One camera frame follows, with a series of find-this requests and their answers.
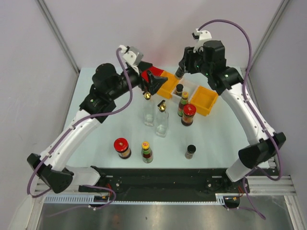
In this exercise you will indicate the green label sauce bottle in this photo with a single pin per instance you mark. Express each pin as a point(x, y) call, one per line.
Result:
point(146, 152)
point(183, 101)

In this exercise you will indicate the rear red lid jar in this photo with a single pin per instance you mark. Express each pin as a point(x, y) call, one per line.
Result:
point(189, 112)

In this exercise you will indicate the red plastic bin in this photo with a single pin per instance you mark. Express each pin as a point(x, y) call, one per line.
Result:
point(154, 70)

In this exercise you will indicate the white plastic bin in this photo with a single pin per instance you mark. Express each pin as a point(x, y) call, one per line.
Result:
point(188, 86)

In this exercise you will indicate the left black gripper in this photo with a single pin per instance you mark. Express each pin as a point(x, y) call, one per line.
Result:
point(155, 82)

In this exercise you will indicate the rear glass oil bottle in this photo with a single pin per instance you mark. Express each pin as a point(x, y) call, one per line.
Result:
point(148, 110)

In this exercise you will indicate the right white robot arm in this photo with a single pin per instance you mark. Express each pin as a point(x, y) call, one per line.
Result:
point(264, 142)

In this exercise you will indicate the front red lid jar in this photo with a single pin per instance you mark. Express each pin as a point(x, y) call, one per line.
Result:
point(121, 146)

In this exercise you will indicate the left yellow plastic bin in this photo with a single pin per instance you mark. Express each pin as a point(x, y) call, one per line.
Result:
point(168, 87)

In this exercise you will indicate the red lid jar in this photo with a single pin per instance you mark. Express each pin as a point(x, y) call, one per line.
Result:
point(121, 146)
point(189, 112)

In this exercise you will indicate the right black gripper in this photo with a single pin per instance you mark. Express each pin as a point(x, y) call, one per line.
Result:
point(186, 63)

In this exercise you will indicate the glass oil bottle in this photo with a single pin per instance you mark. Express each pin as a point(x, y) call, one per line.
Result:
point(148, 110)
point(161, 124)

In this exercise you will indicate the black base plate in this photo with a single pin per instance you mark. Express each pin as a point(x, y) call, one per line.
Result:
point(166, 185)

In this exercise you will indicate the rear green label sauce bottle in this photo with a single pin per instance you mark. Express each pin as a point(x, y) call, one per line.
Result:
point(183, 101)

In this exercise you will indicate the right yellow plastic bin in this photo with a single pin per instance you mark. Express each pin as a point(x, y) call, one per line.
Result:
point(203, 99)

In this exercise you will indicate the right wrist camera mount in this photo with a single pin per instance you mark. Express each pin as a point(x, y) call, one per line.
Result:
point(201, 36)

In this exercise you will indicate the front glass oil bottle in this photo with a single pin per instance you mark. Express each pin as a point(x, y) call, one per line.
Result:
point(161, 124)

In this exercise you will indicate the black lid spice jar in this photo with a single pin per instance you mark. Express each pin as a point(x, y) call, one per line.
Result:
point(191, 149)
point(179, 73)
point(179, 89)

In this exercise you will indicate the yellow plastic bin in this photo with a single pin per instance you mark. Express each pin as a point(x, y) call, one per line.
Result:
point(168, 87)
point(203, 99)

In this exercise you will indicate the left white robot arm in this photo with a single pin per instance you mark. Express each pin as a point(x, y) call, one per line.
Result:
point(51, 165)

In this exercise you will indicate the front green label sauce bottle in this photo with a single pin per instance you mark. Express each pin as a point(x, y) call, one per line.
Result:
point(146, 152)

